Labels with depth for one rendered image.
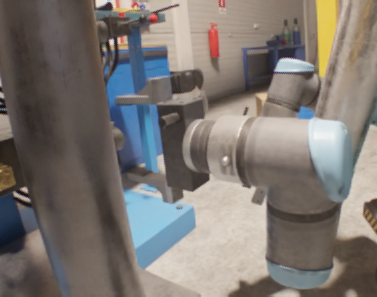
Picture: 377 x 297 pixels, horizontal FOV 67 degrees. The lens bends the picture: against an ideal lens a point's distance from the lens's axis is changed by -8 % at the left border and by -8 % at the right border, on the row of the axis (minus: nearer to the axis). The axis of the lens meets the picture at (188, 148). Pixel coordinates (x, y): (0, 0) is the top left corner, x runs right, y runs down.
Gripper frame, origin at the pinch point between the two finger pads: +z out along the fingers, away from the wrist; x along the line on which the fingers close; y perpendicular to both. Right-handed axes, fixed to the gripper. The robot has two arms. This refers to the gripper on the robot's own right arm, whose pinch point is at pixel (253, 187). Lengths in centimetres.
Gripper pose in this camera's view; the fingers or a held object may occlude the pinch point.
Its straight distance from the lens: 82.0
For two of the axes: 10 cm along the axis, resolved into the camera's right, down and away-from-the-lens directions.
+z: -3.0, 9.4, 1.6
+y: 9.5, 3.0, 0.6
